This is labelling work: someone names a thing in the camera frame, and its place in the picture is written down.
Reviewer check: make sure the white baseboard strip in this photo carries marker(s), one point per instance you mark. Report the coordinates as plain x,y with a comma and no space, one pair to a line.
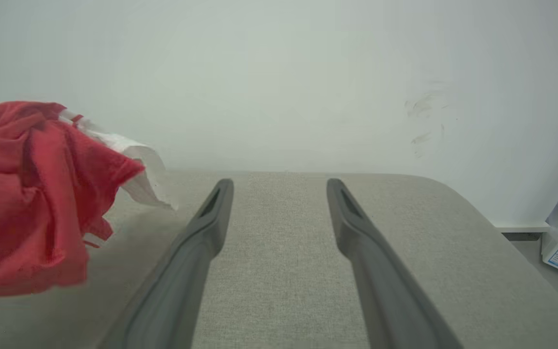
521,227

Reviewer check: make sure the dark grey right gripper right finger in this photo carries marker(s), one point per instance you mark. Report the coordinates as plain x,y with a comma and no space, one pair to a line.
390,300

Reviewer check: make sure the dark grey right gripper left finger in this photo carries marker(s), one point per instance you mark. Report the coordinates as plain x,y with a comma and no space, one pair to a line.
172,295

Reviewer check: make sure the red and white shirt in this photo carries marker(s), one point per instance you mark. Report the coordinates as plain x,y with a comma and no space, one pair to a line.
32,203

